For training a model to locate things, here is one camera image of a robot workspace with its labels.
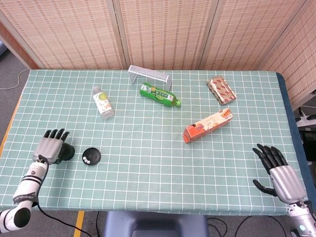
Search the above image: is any white metal mesh rack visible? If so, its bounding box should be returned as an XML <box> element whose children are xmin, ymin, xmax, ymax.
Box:
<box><xmin>127</xmin><ymin>64</ymin><xmax>173</xmax><ymax>91</ymax></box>

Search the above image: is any red patterned snack pack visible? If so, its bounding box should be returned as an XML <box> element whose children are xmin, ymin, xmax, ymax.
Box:
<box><xmin>206</xmin><ymin>76</ymin><xmax>237</xmax><ymax>106</ymax></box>

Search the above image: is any orange juice carton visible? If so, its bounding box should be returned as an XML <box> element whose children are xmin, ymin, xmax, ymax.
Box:
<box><xmin>183</xmin><ymin>108</ymin><xmax>234</xmax><ymax>143</ymax></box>

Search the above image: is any black box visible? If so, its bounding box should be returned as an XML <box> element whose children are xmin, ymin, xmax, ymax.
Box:
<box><xmin>301</xmin><ymin>130</ymin><xmax>316</xmax><ymax>162</ymax></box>

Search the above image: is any green checkered tablecloth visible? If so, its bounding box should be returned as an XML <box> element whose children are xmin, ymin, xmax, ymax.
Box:
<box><xmin>0</xmin><ymin>69</ymin><xmax>309</xmax><ymax>217</ymax></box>

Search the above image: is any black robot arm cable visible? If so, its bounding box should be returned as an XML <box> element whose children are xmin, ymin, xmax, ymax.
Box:
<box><xmin>36</xmin><ymin>202</ymin><xmax>94</xmax><ymax>237</ymax></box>

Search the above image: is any green tea plastic bottle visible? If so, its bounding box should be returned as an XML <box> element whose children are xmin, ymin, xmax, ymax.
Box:
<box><xmin>139</xmin><ymin>82</ymin><xmax>182</xmax><ymax>108</ymax></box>

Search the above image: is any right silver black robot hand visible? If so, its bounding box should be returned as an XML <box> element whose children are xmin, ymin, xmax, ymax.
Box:
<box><xmin>252</xmin><ymin>143</ymin><xmax>308</xmax><ymax>204</ymax></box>

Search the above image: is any woven bamboo folding screen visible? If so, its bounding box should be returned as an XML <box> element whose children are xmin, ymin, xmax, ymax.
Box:
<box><xmin>0</xmin><ymin>0</ymin><xmax>316</xmax><ymax>109</ymax></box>

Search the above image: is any clear bottle with white label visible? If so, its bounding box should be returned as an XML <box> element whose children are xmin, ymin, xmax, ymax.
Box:
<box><xmin>92</xmin><ymin>85</ymin><xmax>116</xmax><ymax>120</ymax></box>

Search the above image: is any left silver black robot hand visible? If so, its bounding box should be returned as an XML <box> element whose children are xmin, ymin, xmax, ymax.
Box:
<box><xmin>33</xmin><ymin>128</ymin><xmax>71</xmax><ymax>165</ymax></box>

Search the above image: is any small black round object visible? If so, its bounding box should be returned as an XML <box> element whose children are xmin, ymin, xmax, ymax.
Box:
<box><xmin>82</xmin><ymin>147</ymin><xmax>102</xmax><ymax>166</ymax></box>

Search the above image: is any thin white floor cable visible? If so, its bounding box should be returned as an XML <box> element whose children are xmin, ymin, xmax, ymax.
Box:
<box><xmin>0</xmin><ymin>68</ymin><xmax>30</xmax><ymax>90</ymax></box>

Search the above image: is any black floor cable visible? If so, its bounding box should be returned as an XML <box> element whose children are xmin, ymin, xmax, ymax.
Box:
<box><xmin>234</xmin><ymin>215</ymin><xmax>293</xmax><ymax>237</ymax></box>
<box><xmin>206</xmin><ymin>216</ymin><xmax>228</xmax><ymax>237</ymax></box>

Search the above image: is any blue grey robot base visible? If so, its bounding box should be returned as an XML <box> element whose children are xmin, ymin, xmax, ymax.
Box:
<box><xmin>102</xmin><ymin>211</ymin><xmax>209</xmax><ymax>237</ymax></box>

